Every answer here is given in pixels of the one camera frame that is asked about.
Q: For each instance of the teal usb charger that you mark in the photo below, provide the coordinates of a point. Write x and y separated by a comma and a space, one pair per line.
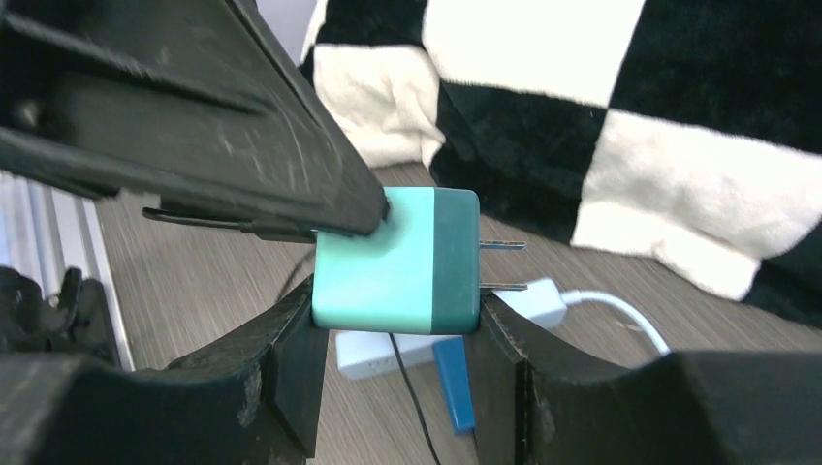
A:
419, 273

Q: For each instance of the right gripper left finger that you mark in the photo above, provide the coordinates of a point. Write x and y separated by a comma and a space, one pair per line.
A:
252, 396

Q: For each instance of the blue cube socket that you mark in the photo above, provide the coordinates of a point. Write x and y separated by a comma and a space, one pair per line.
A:
450, 360

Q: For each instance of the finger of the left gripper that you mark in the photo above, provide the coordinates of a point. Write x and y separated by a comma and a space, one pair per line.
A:
195, 102
276, 232

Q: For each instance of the light blue power strip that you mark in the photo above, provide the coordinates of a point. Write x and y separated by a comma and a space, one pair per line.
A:
538, 308

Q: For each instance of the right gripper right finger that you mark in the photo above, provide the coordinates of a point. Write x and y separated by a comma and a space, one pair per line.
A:
544, 401

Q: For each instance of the black white checkered pillow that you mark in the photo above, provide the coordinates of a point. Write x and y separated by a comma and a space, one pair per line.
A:
688, 132

